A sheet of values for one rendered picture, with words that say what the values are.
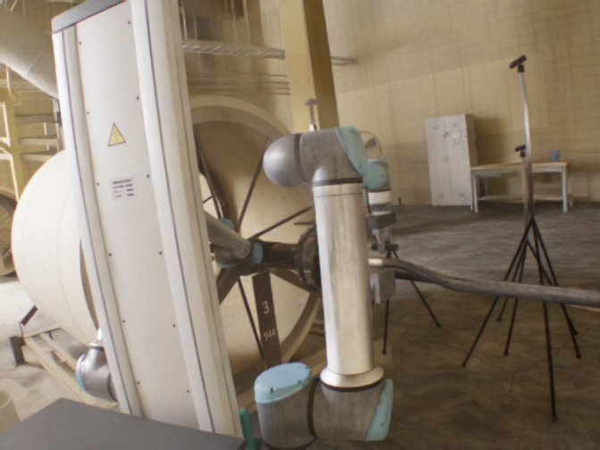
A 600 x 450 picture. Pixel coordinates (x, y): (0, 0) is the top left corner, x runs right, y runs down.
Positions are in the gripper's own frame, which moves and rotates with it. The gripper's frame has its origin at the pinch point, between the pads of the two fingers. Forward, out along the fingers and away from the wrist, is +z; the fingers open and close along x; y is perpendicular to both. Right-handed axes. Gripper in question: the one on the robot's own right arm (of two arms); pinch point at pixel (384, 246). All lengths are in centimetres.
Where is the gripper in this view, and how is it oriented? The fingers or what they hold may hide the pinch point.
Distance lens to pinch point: 171.6
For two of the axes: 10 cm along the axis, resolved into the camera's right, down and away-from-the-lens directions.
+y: -7.0, -0.2, 7.1
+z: 1.3, 9.8, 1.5
